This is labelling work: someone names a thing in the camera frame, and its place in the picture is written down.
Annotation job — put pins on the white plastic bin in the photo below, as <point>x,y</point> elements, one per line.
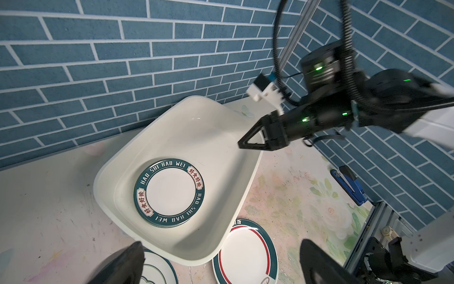
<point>204,133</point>

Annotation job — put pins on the green red rimmed plate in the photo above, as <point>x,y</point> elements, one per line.
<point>248,256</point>

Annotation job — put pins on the aluminium rail frame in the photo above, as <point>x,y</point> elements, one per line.
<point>376,234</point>

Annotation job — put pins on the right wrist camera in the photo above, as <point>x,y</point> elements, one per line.
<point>264,89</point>

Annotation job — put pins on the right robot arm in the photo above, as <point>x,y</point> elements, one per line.
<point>340,95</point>

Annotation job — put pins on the floral table mat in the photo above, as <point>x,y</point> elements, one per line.
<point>54,232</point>

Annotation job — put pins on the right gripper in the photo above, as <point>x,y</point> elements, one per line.
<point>273,131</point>

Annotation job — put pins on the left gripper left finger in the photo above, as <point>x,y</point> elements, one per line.
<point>123,267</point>

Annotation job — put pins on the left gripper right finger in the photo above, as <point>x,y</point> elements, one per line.
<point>319,268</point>

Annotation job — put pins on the blue black stapler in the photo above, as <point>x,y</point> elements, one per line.
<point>350,184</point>

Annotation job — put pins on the white cloud-pattern plate left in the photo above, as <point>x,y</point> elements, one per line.
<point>157,270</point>

